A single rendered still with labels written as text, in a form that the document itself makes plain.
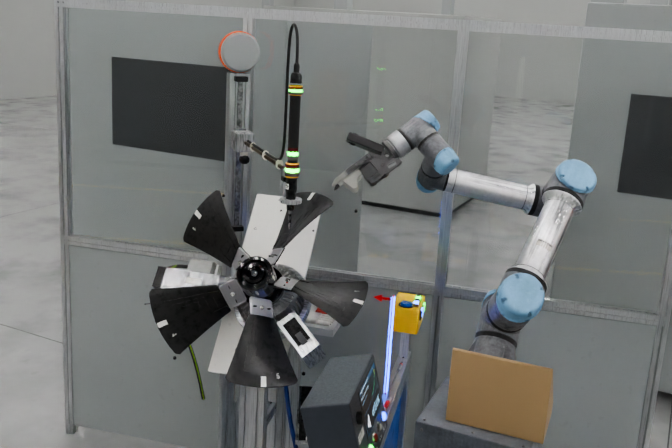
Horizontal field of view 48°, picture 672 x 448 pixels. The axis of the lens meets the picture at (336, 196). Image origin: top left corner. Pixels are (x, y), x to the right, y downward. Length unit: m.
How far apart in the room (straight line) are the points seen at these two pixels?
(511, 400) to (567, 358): 1.16
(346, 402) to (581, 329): 1.68
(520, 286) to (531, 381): 0.24
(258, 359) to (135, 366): 1.39
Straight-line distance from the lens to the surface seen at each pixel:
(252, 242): 2.79
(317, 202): 2.52
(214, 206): 2.59
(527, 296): 2.02
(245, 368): 2.35
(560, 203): 2.21
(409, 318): 2.64
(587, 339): 3.16
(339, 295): 2.41
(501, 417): 2.07
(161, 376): 3.65
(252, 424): 2.81
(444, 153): 2.19
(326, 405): 1.62
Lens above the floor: 2.02
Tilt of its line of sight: 13 degrees down
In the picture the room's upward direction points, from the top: 3 degrees clockwise
